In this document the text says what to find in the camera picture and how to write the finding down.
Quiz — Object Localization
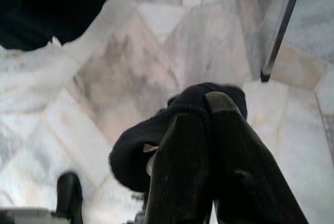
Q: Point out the navy shirt with red collar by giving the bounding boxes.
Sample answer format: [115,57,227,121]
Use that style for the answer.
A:
[0,0,129,52]

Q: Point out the silver metal clothes rack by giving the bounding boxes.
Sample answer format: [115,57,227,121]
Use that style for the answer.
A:
[260,0,306,83]

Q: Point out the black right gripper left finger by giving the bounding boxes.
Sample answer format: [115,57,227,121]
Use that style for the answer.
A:
[142,113,214,224]

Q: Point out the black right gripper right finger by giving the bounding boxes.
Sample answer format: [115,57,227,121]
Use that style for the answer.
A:
[205,90,311,224]

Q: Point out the grey robot right leg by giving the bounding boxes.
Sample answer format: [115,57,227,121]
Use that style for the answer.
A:
[0,207,57,224]

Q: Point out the black shirt with green logo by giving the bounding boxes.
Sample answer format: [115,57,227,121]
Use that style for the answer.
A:
[108,81,248,201]

